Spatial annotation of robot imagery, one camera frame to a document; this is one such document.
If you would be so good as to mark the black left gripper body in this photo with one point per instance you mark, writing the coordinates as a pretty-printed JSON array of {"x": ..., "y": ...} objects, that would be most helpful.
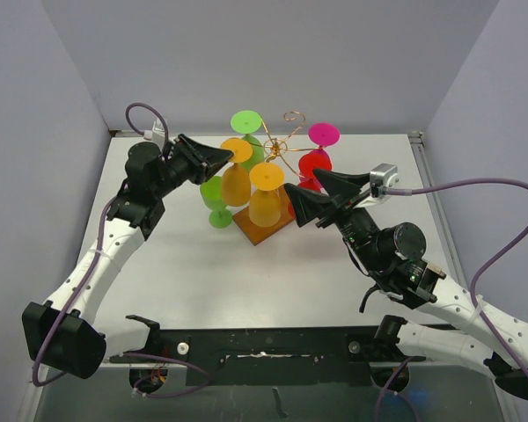
[{"x": 190, "y": 166}]

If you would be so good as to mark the green wine glass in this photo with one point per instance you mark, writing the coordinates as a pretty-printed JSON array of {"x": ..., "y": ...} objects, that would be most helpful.
[
  {"x": 246, "y": 123},
  {"x": 220, "y": 216}
]

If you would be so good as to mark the red wine glass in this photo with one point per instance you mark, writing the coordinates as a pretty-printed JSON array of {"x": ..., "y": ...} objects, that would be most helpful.
[{"x": 307, "y": 164}]

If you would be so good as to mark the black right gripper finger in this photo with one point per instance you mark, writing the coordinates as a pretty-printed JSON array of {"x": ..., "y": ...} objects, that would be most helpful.
[
  {"x": 341, "y": 184},
  {"x": 309, "y": 205}
]

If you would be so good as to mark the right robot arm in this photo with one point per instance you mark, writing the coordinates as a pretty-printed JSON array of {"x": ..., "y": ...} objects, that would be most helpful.
[{"x": 484, "y": 338}]

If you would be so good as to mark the orange wine glass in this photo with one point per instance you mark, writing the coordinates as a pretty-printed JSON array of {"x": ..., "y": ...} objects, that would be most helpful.
[
  {"x": 235, "y": 183},
  {"x": 265, "y": 206}
]

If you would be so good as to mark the gold wire glass rack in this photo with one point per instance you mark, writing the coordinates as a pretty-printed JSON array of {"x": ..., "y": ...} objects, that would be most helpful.
[{"x": 277, "y": 147}]

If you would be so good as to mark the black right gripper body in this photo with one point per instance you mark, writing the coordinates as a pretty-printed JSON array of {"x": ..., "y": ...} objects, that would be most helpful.
[{"x": 343, "y": 206}]

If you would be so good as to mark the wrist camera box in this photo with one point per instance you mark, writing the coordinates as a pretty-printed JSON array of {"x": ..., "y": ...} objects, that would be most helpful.
[
  {"x": 381, "y": 178},
  {"x": 157, "y": 134}
]

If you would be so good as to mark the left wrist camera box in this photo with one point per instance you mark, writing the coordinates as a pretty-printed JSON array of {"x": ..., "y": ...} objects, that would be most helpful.
[{"x": 157, "y": 134}]

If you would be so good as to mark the pink wine glass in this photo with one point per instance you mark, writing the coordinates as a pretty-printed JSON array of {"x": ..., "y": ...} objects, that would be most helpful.
[{"x": 323, "y": 134}]

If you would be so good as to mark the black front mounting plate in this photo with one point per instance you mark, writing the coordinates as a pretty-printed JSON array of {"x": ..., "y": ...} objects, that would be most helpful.
[{"x": 271, "y": 357}]

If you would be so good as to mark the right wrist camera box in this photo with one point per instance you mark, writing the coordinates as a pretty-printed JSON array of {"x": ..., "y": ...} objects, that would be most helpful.
[{"x": 381, "y": 178}]

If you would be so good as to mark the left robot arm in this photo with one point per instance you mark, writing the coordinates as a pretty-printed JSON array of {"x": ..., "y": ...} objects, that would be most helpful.
[{"x": 59, "y": 332}]

